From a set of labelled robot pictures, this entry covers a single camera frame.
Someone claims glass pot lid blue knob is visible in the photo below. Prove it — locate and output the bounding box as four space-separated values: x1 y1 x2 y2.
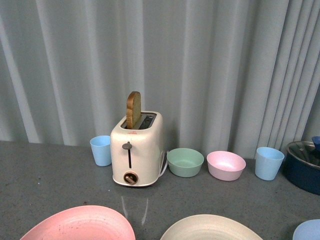
286 141 320 169

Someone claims pink plate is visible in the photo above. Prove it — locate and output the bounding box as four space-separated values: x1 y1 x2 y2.
22 205 136 240

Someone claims white toaster power cord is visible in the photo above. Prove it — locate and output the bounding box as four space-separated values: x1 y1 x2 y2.
157 150 170 178

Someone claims dark blue saucepan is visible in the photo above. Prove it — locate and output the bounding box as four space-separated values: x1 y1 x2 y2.
283 152 320 195

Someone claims pink bowl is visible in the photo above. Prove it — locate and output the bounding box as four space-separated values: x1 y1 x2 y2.
206 150 247 182

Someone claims cream plate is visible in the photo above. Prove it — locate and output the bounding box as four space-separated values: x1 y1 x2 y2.
161 214 261 240

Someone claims green bowl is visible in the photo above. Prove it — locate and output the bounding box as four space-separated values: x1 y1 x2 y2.
167 148 204 178

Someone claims cream two-slot toaster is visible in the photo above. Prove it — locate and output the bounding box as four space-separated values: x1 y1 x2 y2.
110 111 165 187

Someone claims grey curtain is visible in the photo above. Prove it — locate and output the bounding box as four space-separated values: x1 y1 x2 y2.
0 0 320 158

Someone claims brown bread slice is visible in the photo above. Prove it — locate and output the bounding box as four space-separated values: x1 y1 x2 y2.
126 91 141 129

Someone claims blue plate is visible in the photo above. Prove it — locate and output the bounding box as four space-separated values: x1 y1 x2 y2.
292 219 320 240

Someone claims light blue cup behind toaster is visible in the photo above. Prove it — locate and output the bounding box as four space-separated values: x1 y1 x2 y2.
90 135 112 167

